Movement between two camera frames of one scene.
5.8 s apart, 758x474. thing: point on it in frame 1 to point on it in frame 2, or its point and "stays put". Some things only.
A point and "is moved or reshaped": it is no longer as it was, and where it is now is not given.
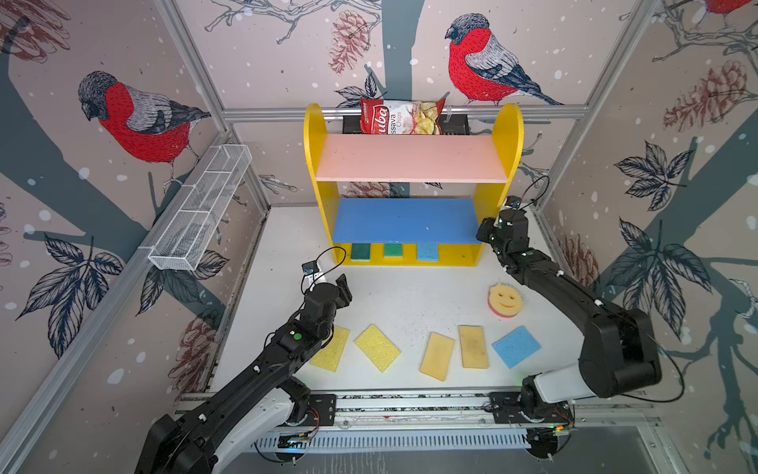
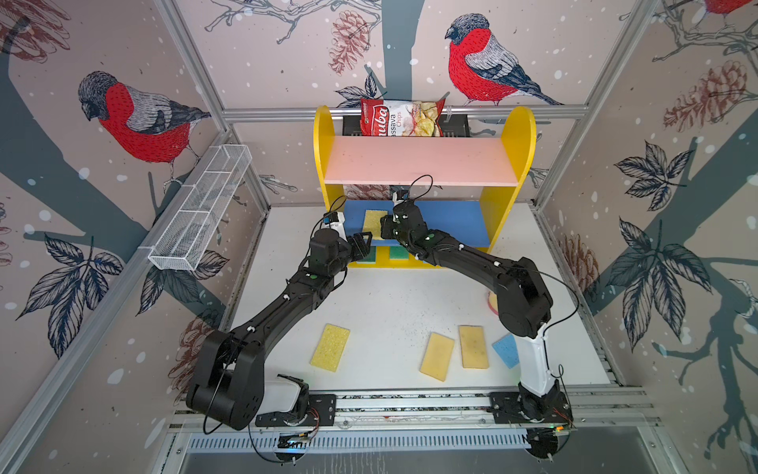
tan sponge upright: [473, 347] stays put
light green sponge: [393, 250] is moved or reshaped
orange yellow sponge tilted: [437, 356] stays put
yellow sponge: [378, 348] to [372, 223]
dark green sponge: [360, 252] is moved or reshaped
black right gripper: [486, 225] to [386, 223]
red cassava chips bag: [393, 117] stays put
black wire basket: [450, 124] stays put
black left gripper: [343, 293] to [357, 244]
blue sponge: [516, 345] stays put
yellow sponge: [330, 357] stays put
